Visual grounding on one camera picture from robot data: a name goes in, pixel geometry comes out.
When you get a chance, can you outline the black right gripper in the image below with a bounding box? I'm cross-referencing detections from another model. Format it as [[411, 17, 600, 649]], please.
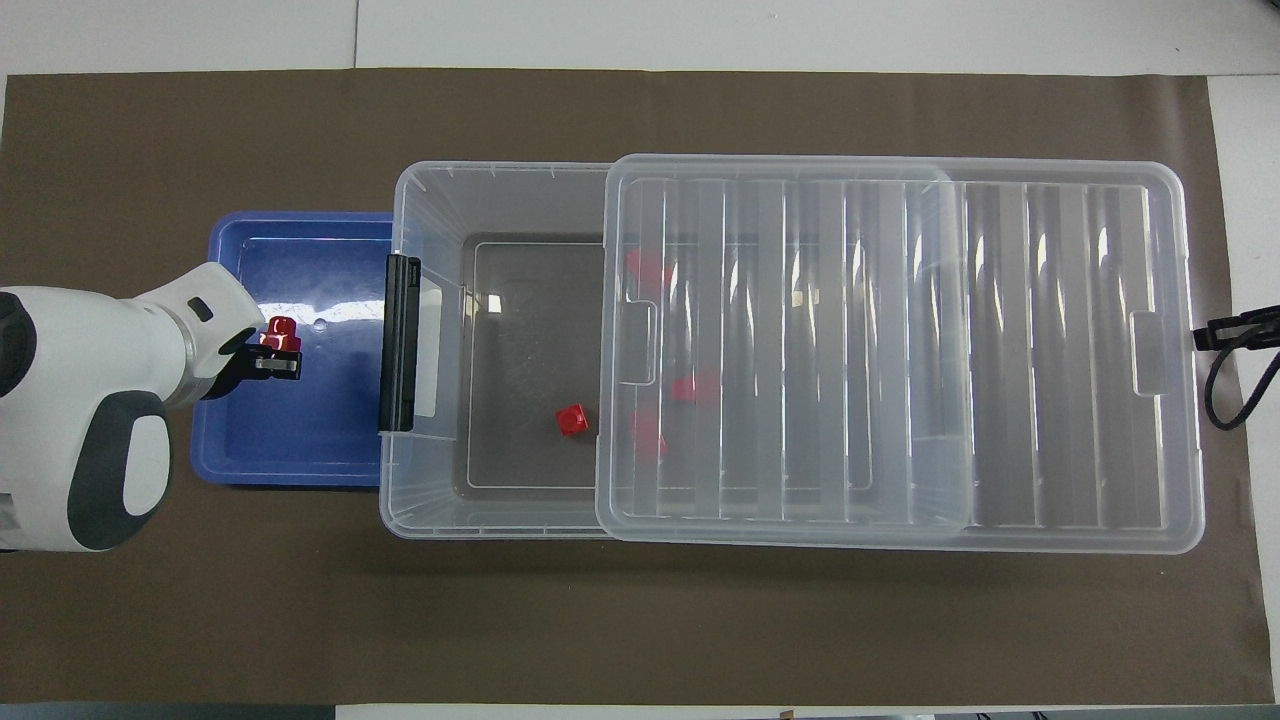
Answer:
[[1192, 305, 1280, 351]]

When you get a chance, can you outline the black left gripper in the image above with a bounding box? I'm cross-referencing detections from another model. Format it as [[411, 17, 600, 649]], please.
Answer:
[[200, 333, 303, 401]]

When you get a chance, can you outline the clear plastic box lid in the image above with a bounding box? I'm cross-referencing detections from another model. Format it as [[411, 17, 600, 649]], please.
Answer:
[[596, 153, 1206, 554]]

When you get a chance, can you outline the blue plastic tray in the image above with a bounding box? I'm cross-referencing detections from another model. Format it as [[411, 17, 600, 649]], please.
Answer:
[[190, 211, 396, 488]]

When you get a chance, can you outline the clear plastic storage box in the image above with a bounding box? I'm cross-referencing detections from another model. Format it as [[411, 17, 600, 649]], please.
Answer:
[[378, 160, 986, 541]]

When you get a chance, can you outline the brown paper table mat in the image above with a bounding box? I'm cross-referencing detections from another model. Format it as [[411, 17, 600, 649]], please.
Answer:
[[0, 68, 1276, 706]]

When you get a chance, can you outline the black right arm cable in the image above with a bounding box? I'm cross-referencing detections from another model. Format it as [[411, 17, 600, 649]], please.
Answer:
[[1205, 320, 1280, 431]]

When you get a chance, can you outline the black box latch handle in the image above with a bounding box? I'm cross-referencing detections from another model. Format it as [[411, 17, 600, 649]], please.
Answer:
[[378, 253, 423, 433]]

